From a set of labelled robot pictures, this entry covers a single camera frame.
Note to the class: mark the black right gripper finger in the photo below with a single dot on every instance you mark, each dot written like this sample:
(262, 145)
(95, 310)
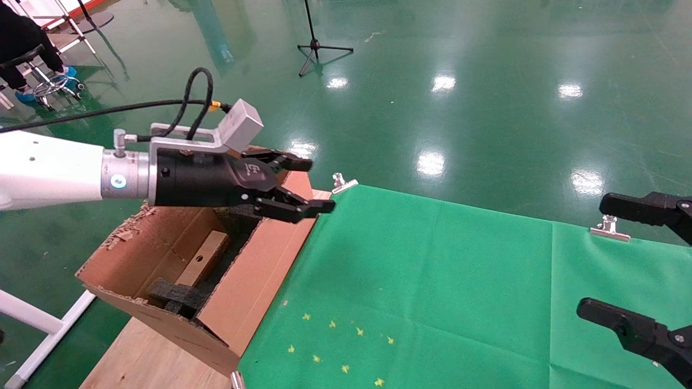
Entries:
(649, 208)
(649, 340)

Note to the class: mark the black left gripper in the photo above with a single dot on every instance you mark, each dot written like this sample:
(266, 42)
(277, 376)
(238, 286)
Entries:
(205, 178)

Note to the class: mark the small taped cardboard box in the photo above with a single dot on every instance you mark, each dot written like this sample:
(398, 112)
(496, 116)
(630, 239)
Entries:
(208, 251)

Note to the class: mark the large open cardboard carton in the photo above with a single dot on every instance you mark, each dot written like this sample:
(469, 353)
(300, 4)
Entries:
(254, 292)

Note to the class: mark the black foam padding piece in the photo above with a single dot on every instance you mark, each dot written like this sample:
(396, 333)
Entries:
(178, 296)
(238, 232)

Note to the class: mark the green table cloth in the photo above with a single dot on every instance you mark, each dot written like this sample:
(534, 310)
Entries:
(432, 281)
(605, 281)

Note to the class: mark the black tripod stand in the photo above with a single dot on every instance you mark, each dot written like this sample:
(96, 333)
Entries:
(315, 43)

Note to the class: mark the black pole stand round base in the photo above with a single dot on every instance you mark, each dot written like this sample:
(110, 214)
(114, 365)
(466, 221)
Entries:
(97, 21)

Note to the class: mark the black round stool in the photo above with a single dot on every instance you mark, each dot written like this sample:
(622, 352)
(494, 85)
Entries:
(27, 55)

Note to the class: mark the person in black clothes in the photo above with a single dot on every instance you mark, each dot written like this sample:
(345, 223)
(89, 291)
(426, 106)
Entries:
(21, 32)

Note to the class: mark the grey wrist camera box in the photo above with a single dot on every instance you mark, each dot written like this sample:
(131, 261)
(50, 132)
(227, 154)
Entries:
(240, 125)

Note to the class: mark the silver camera mount bracket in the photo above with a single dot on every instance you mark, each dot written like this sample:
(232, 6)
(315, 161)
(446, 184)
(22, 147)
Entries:
(184, 143)

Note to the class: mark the white metal stand frame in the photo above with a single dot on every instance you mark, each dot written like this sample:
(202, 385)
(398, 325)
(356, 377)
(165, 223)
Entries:
(32, 319)

